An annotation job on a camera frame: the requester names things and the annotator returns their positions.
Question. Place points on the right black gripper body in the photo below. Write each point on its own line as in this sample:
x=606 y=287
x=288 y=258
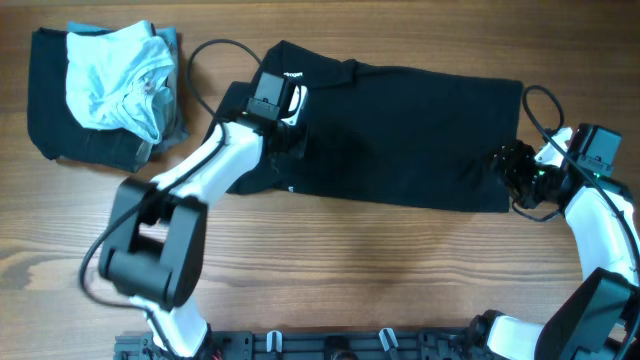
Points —
x=527 y=180

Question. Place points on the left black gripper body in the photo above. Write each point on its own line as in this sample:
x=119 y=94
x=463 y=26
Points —
x=294 y=139

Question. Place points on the black polo shirt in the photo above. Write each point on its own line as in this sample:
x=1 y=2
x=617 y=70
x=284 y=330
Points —
x=390 y=134

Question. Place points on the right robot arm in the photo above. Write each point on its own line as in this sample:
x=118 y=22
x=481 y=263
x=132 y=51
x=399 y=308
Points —
x=600 y=320

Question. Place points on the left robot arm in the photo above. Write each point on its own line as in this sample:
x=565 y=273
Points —
x=153 y=248

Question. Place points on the light blue crumpled garment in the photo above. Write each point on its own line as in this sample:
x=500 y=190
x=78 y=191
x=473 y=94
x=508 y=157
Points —
x=115 y=80

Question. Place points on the black folded garment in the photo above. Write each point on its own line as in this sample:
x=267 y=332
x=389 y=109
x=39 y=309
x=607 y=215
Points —
x=51 y=125

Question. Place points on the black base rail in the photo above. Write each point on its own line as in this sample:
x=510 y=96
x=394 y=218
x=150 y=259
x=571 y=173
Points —
x=425 y=344

